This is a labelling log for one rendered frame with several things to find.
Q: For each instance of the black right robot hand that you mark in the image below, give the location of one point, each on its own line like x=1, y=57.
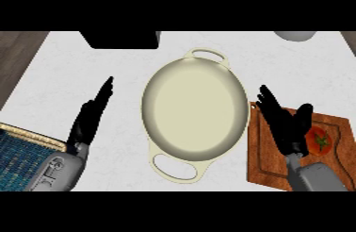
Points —
x=283, y=125

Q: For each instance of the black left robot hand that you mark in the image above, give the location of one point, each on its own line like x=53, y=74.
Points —
x=90, y=116

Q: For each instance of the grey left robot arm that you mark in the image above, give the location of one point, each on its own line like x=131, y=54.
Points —
x=59, y=171

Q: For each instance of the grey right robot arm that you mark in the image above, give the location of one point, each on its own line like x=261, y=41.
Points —
x=311, y=176

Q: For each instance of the red tomato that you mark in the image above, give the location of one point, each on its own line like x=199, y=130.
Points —
x=320, y=142

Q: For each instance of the brown wooden cutting board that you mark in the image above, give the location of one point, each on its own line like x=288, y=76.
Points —
x=268, y=160

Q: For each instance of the cream oval pot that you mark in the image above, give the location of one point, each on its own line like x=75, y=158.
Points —
x=193, y=113

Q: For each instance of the black appliance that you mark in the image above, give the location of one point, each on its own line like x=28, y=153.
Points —
x=122, y=39

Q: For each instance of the grey round bowl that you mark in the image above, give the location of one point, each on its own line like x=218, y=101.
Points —
x=294, y=35

